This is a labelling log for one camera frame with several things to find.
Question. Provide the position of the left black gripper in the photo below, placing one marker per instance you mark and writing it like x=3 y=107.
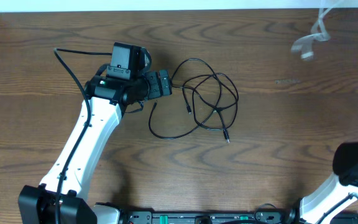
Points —
x=156 y=91

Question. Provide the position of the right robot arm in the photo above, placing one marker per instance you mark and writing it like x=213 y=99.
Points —
x=337 y=192

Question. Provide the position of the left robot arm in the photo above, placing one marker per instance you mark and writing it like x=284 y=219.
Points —
x=62 y=193

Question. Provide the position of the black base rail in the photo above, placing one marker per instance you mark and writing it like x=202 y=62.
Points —
x=147 y=217

